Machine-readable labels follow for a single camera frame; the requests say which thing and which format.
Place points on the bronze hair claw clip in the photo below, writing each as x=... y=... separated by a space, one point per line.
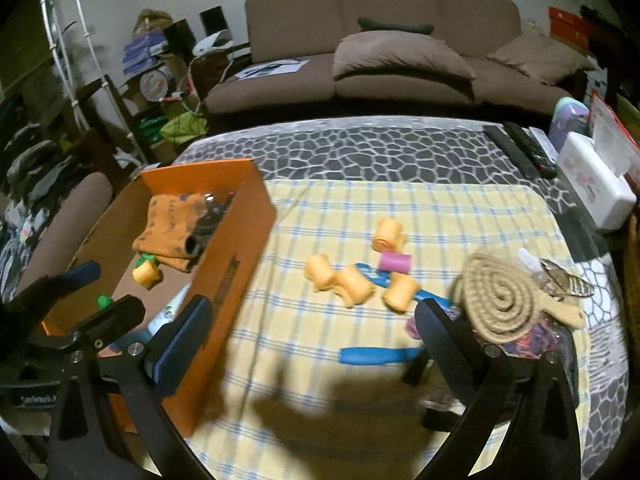
x=565 y=282

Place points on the orange printed cloth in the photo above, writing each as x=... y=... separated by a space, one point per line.
x=170 y=225

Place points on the round white fan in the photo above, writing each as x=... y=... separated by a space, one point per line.
x=152 y=85

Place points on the blue scissors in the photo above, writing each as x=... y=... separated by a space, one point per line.
x=372 y=272

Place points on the white tube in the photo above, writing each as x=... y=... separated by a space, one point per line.
x=170 y=310

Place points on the red shoe box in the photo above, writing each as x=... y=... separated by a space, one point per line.
x=567 y=25

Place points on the white handheld device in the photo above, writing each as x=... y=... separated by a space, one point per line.
x=212 y=42

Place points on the black box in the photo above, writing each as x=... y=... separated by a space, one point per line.
x=214 y=19

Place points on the yellow plaid cloth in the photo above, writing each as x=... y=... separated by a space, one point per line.
x=310 y=350

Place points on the red and white box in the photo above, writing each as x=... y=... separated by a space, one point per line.
x=612 y=130

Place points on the green towel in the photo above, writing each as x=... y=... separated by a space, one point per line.
x=104 y=302
x=146 y=258

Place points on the stack of blue boxes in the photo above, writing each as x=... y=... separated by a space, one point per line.
x=142 y=52

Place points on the orange hair roller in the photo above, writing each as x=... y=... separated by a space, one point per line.
x=400 y=292
x=354 y=286
x=320 y=272
x=389 y=235
x=147 y=275

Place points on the grey remote control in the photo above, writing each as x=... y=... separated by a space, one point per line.
x=542 y=140

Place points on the small black pillow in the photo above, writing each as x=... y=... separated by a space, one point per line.
x=392 y=25

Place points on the green cloth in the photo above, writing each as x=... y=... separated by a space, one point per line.
x=182 y=127

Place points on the brown armchair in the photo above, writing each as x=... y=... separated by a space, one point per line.
x=60 y=225

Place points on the white coat stand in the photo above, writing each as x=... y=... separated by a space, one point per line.
x=57 y=45

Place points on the orange hair roller top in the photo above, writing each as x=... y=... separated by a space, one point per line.
x=389 y=235

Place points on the small white capped bottle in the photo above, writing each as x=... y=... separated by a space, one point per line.
x=529 y=260

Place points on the pile of clothes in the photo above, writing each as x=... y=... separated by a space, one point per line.
x=30 y=185

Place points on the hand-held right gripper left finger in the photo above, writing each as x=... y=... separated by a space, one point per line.
x=182 y=345

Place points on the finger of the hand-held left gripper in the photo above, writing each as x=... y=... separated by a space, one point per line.
x=112 y=320
x=82 y=271

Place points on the large brown cushion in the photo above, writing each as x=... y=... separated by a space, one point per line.
x=400 y=57

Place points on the brown sofa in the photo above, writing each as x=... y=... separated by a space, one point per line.
x=300 y=20

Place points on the long black remote control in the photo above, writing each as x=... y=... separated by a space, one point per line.
x=510 y=152

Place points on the pink towel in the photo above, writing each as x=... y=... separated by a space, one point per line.
x=395 y=262
x=412 y=331

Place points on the white wipes box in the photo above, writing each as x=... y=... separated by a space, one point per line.
x=592 y=185

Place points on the papers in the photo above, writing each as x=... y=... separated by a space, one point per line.
x=270 y=69

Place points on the purple container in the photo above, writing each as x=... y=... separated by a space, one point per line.
x=570 y=117

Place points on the wooden hair brush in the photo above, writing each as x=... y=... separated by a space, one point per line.
x=567 y=316

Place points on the orange cardboard box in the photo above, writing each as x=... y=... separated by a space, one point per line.
x=240 y=240

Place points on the colourful plastic bag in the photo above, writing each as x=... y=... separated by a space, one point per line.
x=535 y=342

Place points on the clear plastic bottle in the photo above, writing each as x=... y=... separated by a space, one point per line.
x=220 y=201

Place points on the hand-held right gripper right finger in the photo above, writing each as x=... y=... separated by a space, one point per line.
x=440 y=342

